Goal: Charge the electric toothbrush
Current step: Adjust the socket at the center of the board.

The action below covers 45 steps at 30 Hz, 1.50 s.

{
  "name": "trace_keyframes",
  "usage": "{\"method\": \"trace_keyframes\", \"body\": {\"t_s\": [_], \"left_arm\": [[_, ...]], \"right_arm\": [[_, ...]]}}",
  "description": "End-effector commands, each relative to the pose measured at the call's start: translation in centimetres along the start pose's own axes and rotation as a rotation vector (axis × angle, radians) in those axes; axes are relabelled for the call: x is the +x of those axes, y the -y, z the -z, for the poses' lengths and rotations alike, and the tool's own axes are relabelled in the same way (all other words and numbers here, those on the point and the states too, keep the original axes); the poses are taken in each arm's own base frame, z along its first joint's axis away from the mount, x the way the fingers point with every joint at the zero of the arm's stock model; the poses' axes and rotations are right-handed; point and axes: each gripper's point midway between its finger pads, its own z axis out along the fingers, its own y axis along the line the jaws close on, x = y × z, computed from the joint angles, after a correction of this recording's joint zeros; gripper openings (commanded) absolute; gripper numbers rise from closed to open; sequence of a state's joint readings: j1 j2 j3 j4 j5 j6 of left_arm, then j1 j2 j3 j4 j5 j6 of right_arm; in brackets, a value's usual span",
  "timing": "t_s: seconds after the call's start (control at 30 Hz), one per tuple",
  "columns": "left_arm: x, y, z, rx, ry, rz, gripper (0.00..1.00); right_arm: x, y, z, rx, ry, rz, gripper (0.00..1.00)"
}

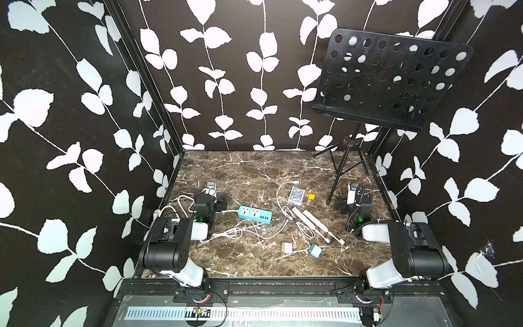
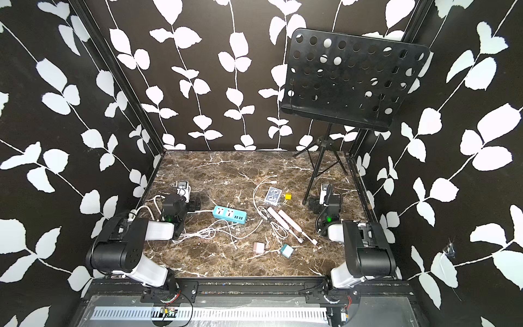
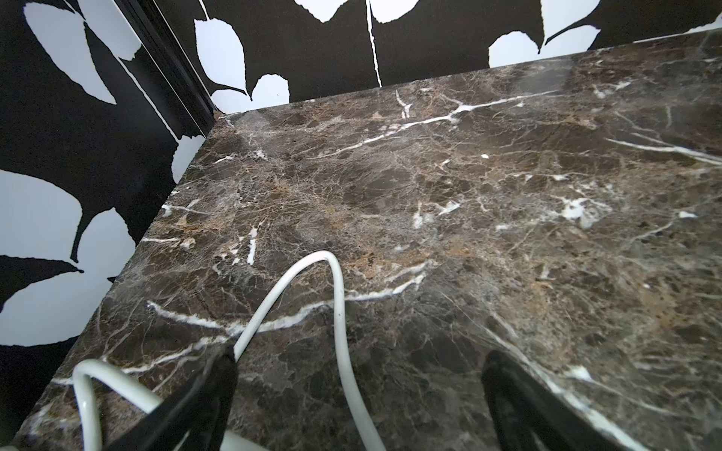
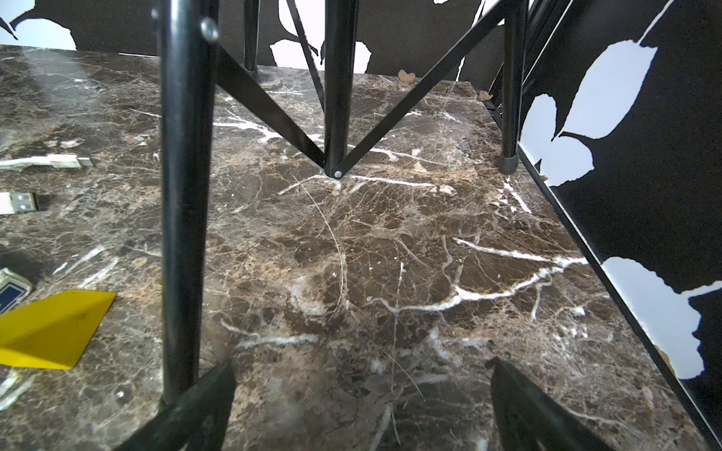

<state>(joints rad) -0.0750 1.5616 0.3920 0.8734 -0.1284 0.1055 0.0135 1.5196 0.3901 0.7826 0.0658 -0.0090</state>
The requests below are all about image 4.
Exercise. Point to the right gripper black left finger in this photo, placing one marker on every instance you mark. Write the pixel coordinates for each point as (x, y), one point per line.
(198, 420)

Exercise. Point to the black music stand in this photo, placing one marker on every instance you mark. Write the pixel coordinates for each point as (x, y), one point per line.
(194, 64)

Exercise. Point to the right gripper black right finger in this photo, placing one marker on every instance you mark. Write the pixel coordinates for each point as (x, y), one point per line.
(528, 419)

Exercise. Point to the blue playing card box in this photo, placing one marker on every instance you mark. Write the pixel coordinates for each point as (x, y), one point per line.
(14, 289)

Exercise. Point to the white USB cable plug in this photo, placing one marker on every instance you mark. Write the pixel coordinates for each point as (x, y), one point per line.
(12, 203)

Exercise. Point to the yellow block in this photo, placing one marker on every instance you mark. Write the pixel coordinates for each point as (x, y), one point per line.
(53, 333)

